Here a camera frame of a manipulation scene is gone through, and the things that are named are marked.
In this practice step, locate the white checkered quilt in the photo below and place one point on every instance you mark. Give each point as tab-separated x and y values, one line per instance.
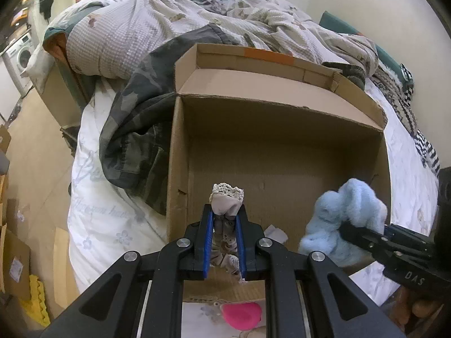
111	37

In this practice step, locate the white sock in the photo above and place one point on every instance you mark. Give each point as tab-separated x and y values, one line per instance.
276	234

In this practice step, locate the black white patterned blanket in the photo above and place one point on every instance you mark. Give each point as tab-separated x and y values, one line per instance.
399	93

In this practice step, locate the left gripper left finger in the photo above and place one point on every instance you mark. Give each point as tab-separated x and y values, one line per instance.
141	295

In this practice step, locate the pink silicone cup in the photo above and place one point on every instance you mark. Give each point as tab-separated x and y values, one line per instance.
245	316

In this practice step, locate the camouflage jacket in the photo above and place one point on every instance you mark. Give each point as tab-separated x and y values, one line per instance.
136	137

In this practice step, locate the cardboard box on floor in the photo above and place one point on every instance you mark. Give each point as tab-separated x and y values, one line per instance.
15	265

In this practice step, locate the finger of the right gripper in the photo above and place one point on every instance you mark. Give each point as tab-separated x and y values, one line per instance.
394	257
409	238

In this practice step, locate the beige lace scrunchie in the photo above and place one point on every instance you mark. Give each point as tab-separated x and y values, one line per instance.
225	201

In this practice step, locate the yellow foam mat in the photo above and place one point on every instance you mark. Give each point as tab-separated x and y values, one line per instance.
36	307

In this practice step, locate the white washing machine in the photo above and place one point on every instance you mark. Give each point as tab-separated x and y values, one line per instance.
16	57

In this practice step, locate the light blue fluffy cloth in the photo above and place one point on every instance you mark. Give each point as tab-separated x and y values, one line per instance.
355	202

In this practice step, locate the brown cardboard box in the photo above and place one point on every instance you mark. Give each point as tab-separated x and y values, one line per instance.
282	129

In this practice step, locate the white floral bed sheet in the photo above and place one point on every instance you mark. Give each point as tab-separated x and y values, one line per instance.
104	222

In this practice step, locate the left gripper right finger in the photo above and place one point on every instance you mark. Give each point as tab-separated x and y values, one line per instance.
306	295

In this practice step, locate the person right hand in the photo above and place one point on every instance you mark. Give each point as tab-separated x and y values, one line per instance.
407	305

